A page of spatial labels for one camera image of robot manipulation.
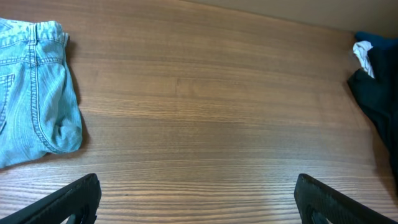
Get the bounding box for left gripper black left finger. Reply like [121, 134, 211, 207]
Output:
[1, 173, 101, 224]

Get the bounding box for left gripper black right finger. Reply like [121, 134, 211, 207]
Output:
[294, 174, 397, 224]

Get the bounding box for light blue denim shorts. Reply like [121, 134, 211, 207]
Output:
[1, 19, 83, 168]

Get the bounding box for black garment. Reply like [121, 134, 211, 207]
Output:
[347, 45, 397, 181]

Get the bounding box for white cloth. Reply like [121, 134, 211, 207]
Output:
[353, 40, 374, 78]

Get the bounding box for dark blue garment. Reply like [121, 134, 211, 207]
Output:
[354, 32, 397, 50]

